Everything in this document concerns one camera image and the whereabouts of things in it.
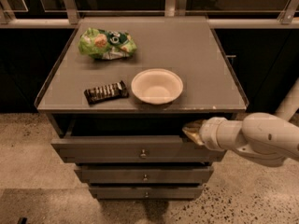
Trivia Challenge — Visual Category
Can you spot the grey bottom drawer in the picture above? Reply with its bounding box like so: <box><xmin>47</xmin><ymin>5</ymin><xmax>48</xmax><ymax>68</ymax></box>
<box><xmin>90</xmin><ymin>185</ymin><xmax>203</xmax><ymax>200</ymax></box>

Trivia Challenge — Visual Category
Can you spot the grey middle drawer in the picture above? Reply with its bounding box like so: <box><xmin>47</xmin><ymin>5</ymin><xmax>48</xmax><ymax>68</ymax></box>
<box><xmin>75</xmin><ymin>165</ymin><xmax>213</xmax><ymax>184</ymax></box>

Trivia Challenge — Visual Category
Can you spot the round metal top knob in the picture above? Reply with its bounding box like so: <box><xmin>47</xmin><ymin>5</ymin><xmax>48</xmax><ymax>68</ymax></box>
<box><xmin>139</xmin><ymin>149</ymin><xmax>148</xmax><ymax>159</ymax></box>

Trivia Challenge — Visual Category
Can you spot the green chip bag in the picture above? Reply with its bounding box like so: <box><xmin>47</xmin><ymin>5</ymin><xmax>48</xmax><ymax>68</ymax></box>
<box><xmin>78</xmin><ymin>28</ymin><xmax>137</xmax><ymax>61</ymax></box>

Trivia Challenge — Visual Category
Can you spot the dark chocolate bar wrapper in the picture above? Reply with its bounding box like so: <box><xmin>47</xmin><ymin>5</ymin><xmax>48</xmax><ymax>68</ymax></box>
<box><xmin>84</xmin><ymin>80</ymin><xmax>129</xmax><ymax>105</ymax></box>

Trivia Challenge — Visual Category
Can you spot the grey drawer cabinet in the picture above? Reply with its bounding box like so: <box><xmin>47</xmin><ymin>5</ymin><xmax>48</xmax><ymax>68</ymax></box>
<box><xmin>36</xmin><ymin>20</ymin><xmax>248</xmax><ymax>189</ymax></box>

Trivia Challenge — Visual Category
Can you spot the grey top drawer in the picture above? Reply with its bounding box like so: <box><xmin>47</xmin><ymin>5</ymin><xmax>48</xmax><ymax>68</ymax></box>
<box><xmin>50</xmin><ymin>118</ymin><xmax>227</xmax><ymax>164</ymax></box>

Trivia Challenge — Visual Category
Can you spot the white cylindrical post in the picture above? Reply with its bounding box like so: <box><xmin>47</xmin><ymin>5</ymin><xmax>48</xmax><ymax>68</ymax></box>
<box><xmin>275</xmin><ymin>78</ymin><xmax>299</xmax><ymax>121</ymax></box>

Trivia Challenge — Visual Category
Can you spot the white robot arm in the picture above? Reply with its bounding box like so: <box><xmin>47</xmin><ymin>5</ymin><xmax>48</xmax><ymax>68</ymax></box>
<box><xmin>182</xmin><ymin>113</ymin><xmax>299</xmax><ymax>167</ymax></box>

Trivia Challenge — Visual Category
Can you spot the grey drawer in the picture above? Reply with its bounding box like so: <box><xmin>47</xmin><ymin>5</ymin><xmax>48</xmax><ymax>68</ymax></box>
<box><xmin>75</xmin><ymin>165</ymin><xmax>213</xmax><ymax>184</ymax></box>
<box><xmin>50</xmin><ymin>118</ymin><xmax>227</xmax><ymax>164</ymax></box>
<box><xmin>90</xmin><ymin>185</ymin><xmax>203</xmax><ymax>200</ymax></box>

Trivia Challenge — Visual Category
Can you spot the white paper bowl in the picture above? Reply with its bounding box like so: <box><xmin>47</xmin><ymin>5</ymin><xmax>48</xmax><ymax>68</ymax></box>
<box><xmin>131</xmin><ymin>68</ymin><xmax>183</xmax><ymax>105</ymax></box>

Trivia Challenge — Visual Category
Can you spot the metal railing frame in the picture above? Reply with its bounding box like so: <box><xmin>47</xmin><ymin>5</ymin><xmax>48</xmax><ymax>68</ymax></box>
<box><xmin>1</xmin><ymin>0</ymin><xmax>299</xmax><ymax>29</ymax></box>

